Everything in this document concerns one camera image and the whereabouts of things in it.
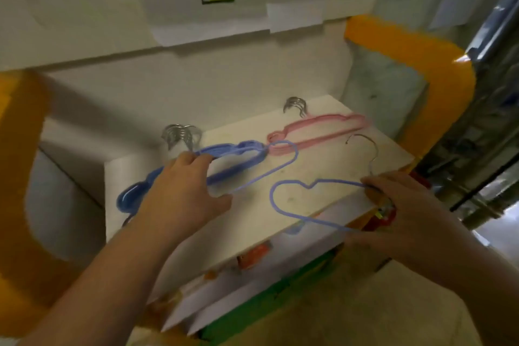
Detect thin blue clothes hanger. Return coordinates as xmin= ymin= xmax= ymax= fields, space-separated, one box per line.
xmin=207 ymin=140 xmax=299 ymax=193
xmin=269 ymin=134 xmax=391 ymax=233

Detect orange plastic piece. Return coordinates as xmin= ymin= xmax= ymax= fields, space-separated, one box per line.
xmin=237 ymin=243 xmax=271 ymax=270

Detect person's right forearm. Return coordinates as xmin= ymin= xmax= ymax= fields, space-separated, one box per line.
xmin=442 ymin=232 xmax=519 ymax=346

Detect red plastic object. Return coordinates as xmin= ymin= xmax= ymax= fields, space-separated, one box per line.
xmin=364 ymin=171 xmax=431 ymax=233

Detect metal storage rack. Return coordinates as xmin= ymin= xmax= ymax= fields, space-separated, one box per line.
xmin=415 ymin=0 xmax=519 ymax=231

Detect stack of blue hangers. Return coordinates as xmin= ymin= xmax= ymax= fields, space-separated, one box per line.
xmin=116 ymin=124 xmax=269 ymax=215

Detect large white paper sheet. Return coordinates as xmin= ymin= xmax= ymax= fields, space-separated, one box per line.
xmin=135 ymin=0 xmax=271 ymax=47

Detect person's left forearm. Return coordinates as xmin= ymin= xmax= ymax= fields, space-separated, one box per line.
xmin=18 ymin=220 xmax=195 ymax=346

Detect stack of pink hangers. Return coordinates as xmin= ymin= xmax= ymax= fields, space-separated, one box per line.
xmin=267 ymin=97 xmax=370 ymax=156

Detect orange padded frame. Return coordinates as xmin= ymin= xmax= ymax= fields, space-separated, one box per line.
xmin=0 ymin=14 xmax=477 ymax=339

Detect person's left hand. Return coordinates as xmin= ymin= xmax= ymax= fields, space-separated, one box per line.
xmin=136 ymin=152 xmax=233 ymax=245

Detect person's right hand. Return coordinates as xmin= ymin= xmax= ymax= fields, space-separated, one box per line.
xmin=345 ymin=173 xmax=475 ymax=278

